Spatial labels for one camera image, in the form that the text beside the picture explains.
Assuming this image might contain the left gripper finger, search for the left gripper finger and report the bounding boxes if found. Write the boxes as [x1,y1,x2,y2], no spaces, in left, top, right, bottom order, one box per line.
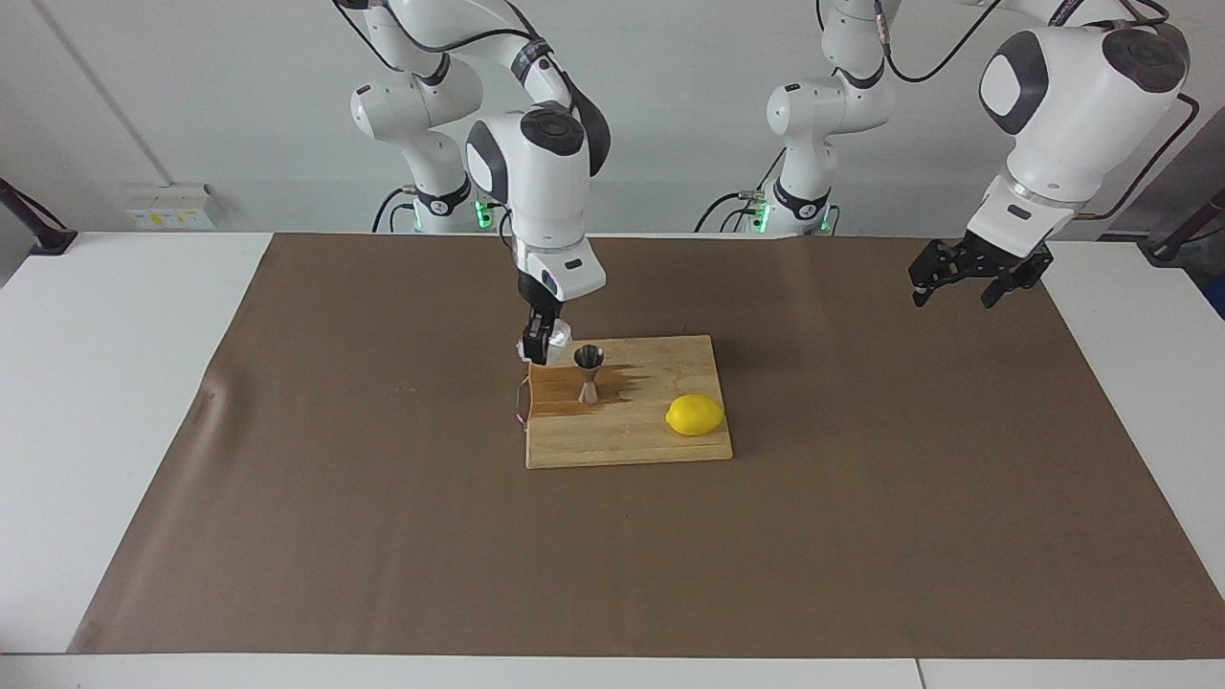
[909,241,966,309]
[981,254,1054,309]

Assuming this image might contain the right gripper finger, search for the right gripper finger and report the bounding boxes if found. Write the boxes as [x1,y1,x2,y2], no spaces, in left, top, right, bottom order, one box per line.
[520,308,556,367]

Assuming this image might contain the clear plastic cup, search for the clear plastic cup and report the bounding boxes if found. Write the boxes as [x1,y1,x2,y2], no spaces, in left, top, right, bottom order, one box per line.
[524,321,573,367]

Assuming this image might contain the steel cocktail jigger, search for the steel cocktail jigger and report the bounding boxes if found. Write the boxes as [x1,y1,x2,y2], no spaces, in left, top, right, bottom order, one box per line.
[573,344,605,406]

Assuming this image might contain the wooden cutting board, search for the wooden cutting board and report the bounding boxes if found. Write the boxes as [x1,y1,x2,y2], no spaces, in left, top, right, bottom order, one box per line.
[515,335,734,470]

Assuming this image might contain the black clamp stand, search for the black clamp stand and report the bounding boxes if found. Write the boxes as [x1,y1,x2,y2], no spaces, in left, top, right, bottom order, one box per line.
[1139,187,1225,266]
[0,177,78,256]

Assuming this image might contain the yellow lemon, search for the yellow lemon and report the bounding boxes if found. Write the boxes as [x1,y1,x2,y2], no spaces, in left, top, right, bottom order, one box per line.
[666,393,725,437]

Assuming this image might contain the dark grey panel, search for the dark grey panel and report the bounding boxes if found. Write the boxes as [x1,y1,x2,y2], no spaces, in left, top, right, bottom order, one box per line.
[1099,107,1225,242]

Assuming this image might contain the brown paper table mat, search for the brown paper table mat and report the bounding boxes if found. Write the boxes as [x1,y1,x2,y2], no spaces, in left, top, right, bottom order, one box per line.
[67,234,1225,661]

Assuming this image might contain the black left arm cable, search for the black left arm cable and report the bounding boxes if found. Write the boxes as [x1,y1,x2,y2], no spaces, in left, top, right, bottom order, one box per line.
[876,0,1202,221]

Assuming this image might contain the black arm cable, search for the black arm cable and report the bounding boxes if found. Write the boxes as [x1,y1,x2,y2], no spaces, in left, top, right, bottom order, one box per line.
[335,0,537,73]
[876,0,1202,221]

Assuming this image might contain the black base cable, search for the black base cable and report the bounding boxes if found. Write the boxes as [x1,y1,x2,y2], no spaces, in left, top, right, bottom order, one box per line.
[696,148,788,233]

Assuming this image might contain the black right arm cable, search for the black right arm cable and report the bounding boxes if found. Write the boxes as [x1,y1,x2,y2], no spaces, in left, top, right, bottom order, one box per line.
[335,0,537,73]

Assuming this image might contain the white wall outlet strip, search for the white wall outlet strip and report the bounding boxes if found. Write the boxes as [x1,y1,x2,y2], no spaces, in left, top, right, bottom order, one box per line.
[124,184,219,231]

